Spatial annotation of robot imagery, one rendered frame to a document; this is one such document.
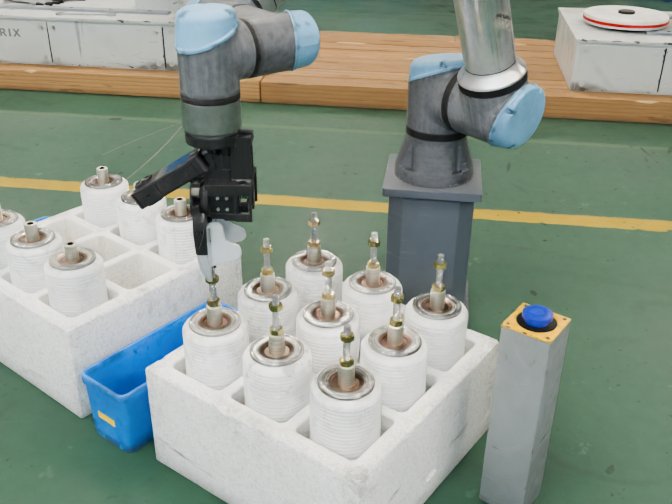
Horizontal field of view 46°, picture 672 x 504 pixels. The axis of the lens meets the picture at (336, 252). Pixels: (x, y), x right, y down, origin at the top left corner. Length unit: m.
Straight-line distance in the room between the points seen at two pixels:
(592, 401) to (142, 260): 0.86
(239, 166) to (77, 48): 2.25
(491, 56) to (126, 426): 0.82
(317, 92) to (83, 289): 1.73
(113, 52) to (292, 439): 2.32
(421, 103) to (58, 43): 2.04
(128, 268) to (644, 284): 1.12
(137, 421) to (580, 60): 2.13
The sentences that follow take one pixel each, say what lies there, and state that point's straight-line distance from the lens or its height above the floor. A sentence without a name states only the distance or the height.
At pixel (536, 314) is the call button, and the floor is 0.33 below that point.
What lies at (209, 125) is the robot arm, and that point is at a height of 0.56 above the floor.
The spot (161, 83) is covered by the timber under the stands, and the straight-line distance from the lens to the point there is 3.07.
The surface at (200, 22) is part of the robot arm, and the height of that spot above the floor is 0.69.
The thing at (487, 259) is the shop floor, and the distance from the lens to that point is 1.90.
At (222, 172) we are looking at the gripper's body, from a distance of 1.05.
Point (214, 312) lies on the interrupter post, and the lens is 1.15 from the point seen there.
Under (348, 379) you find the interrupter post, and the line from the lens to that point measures 1.03.
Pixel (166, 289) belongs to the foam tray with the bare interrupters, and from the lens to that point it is 1.44.
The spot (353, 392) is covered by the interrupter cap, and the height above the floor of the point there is 0.25.
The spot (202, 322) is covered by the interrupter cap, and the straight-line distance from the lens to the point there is 1.18.
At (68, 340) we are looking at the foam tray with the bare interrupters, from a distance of 1.35.
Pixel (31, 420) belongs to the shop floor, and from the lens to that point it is 1.47.
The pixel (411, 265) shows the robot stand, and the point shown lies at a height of 0.14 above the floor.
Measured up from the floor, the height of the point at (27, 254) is 0.24.
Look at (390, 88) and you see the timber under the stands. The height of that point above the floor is 0.08.
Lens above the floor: 0.89
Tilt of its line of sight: 28 degrees down
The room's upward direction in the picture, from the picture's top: 1 degrees clockwise
